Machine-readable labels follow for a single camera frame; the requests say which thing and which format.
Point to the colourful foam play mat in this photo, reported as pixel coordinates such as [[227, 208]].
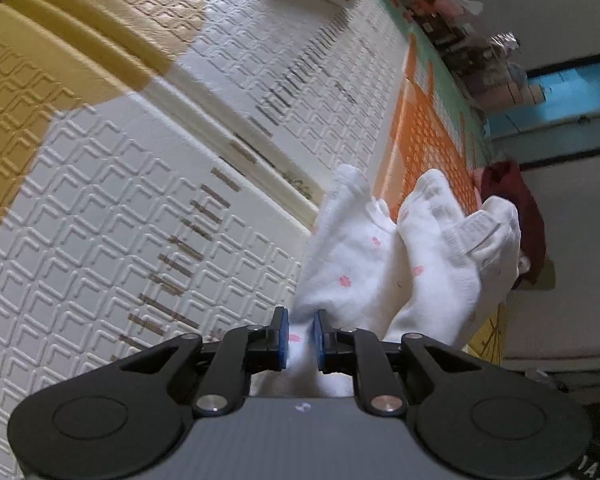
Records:
[[105, 210]]

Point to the dark red garment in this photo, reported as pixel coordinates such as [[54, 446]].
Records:
[[520, 210]]

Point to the row of bottles and jars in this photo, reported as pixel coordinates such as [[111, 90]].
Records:
[[440, 15]]

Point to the white flower-print baby shirt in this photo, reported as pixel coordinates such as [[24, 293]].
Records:
[[345, 260]]

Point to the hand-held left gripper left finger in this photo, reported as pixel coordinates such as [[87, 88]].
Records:
[[283, 340]]

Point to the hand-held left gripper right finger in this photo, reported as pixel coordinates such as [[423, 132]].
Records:
[[319, 340]]

